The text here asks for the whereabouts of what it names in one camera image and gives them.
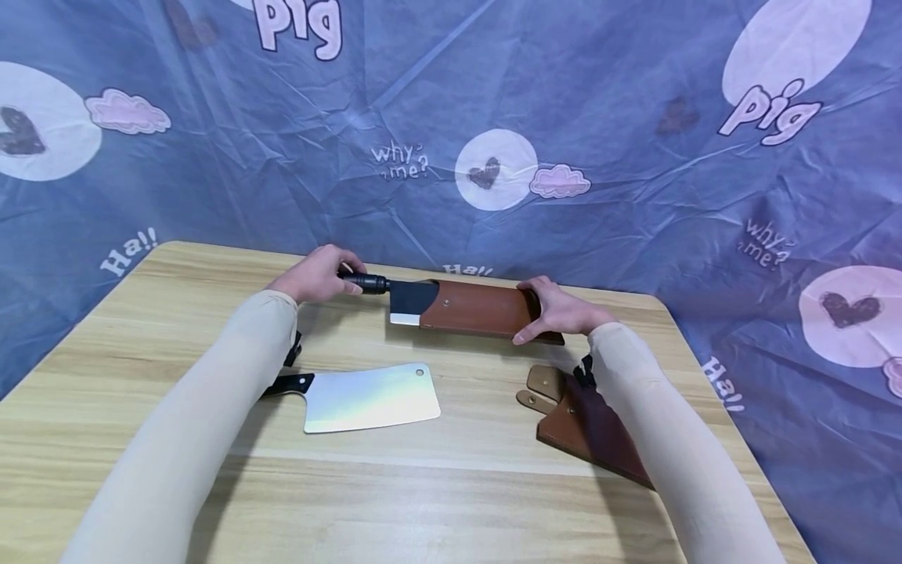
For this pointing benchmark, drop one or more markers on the person's left hand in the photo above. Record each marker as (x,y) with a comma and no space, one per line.
(312,276)

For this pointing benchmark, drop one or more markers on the person's right fingers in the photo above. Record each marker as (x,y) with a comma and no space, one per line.
(540,291)

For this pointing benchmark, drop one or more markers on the black blade knife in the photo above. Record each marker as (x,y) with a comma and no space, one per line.
(409,300)

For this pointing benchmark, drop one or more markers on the person's right thumb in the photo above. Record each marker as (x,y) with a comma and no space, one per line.
(533,329)

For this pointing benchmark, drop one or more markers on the wide brown leather sheath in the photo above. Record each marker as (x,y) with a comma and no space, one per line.
(585,427)

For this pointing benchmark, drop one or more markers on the person's right hand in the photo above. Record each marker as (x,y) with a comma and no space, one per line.
(567,312)

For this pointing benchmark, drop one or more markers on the person's left fingers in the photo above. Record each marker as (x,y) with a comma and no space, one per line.
(345,258)

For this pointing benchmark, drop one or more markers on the person's left thumb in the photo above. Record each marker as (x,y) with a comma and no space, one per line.
(350,288)

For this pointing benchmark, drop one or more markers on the long brown leather sheath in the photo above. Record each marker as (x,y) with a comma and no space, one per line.
(479,310)

